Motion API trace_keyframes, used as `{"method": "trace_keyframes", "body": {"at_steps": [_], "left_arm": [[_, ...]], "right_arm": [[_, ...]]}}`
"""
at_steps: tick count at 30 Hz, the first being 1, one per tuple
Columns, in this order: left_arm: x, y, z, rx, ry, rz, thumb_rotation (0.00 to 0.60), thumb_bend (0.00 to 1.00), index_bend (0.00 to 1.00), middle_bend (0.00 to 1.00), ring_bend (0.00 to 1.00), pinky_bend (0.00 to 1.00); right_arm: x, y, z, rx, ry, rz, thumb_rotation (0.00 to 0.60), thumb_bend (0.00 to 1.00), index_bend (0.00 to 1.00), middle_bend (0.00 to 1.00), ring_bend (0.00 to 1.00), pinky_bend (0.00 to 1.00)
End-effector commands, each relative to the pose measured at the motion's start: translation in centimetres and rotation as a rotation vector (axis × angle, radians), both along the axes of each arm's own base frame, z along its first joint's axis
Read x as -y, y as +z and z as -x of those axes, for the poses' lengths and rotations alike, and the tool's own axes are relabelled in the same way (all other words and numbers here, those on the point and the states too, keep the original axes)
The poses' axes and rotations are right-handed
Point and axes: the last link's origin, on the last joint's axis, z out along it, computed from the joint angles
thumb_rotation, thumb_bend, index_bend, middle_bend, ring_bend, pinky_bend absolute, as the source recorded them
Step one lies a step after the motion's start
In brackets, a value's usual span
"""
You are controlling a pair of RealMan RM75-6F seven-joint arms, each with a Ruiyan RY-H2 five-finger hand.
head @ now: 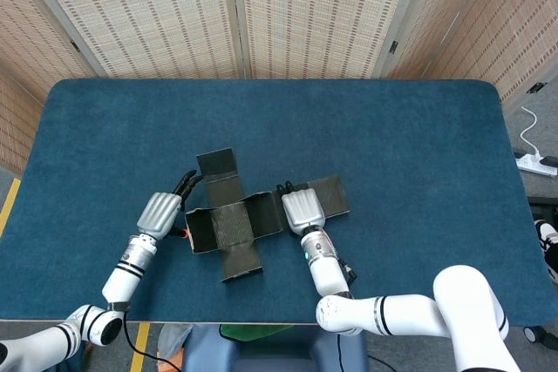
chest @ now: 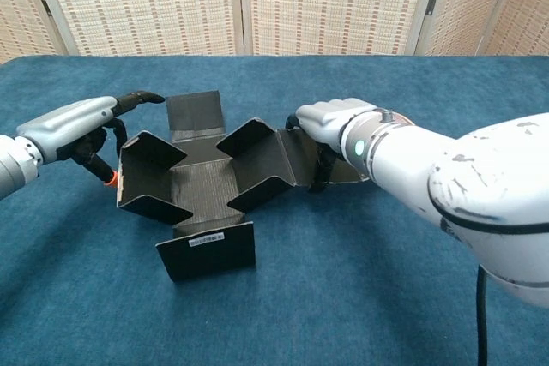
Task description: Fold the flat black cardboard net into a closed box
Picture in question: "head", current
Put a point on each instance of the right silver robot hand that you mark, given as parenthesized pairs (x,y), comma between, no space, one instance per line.
(305,208)

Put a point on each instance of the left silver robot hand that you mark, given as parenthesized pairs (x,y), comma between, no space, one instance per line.
(159,215)

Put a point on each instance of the black cardboard box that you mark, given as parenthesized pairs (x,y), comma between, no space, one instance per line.
(231,224)

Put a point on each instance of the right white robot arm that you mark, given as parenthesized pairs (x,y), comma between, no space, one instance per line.
(327,272)

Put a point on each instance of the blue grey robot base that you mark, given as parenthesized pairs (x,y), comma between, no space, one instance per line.
(279,350)

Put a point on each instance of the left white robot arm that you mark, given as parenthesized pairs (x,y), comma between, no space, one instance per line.
(126,276)

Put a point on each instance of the blue carpet table surface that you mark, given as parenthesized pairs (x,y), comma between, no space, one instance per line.
(392,150)

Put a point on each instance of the grey plastic bag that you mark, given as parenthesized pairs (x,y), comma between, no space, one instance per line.
(172,339)

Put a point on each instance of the green cloth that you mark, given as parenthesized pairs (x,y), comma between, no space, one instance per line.
(248,331)

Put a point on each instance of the orange packet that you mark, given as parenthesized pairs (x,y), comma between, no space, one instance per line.
(170,367)

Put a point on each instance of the black screen hinge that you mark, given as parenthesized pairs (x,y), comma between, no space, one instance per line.
(536,87)
(75,45)
(393,46)

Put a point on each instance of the woven folding screen panel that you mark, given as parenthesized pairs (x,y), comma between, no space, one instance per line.
(514,19)
(26,19)
(418,19)
(144,10)
(314,10)

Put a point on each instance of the white power strip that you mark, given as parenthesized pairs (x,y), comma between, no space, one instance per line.
(534,165)

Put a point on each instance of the black chair base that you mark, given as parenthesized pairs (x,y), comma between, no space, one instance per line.
(545,211)

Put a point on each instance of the black and white sneaker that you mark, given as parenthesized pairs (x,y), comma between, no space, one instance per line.
(545,237)

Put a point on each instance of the black caster wheel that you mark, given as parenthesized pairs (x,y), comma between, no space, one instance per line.
(534,335)

